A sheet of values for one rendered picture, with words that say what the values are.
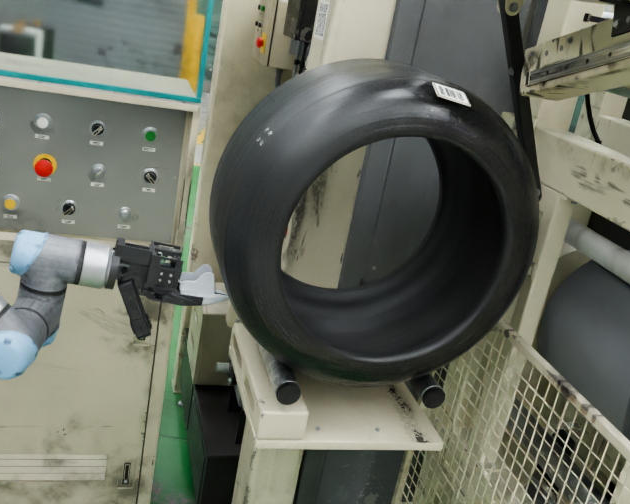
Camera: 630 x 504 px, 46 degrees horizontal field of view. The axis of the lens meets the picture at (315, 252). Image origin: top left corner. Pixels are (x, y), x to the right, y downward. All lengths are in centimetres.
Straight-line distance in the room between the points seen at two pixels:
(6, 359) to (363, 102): 66
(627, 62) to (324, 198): 64
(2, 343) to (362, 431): 67
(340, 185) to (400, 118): 43
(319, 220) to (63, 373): 80
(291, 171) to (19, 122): 84
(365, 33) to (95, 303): 92
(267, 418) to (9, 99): 94
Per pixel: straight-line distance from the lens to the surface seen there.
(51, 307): 130
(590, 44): 143
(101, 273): 127
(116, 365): 199
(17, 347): 118
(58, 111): 182
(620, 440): 129
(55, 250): 127
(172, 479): 257
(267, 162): 117
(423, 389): 142
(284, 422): 135
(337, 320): 157
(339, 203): 160
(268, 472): 189
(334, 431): 143
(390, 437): 146
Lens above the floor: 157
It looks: 19 degrees down
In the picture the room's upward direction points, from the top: 11 degrees clockwise
